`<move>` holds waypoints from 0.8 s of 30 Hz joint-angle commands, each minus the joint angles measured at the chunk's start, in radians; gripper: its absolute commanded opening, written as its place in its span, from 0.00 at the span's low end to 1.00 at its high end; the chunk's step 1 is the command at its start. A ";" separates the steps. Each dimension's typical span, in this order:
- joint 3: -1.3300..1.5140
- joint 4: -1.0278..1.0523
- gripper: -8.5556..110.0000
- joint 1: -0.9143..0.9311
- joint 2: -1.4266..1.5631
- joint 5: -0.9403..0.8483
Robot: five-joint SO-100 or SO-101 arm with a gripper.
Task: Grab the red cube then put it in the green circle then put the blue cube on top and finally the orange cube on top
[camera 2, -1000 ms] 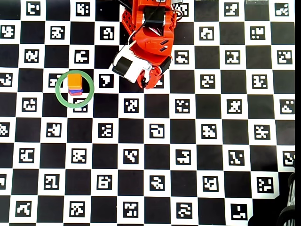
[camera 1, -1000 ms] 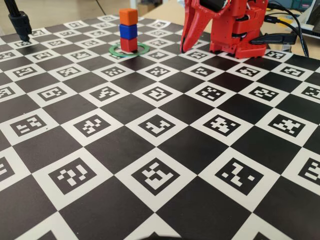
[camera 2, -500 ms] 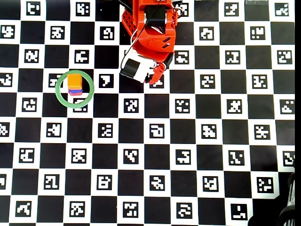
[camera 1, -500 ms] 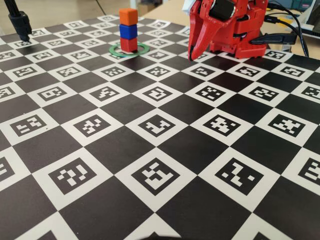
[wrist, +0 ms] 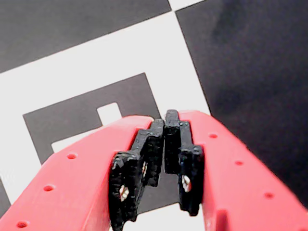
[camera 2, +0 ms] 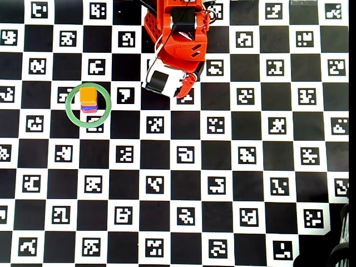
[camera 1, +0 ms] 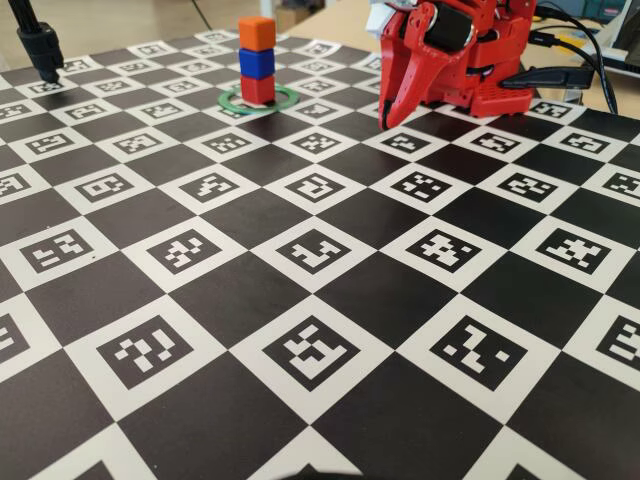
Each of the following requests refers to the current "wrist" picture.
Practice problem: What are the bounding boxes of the black white marker checkerboard mat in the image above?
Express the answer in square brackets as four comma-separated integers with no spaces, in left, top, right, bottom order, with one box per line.
[0,0,308,231]

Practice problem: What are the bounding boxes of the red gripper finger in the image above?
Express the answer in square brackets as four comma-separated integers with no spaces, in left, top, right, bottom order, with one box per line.
[0,115,166,231]
[163,109,308,231]

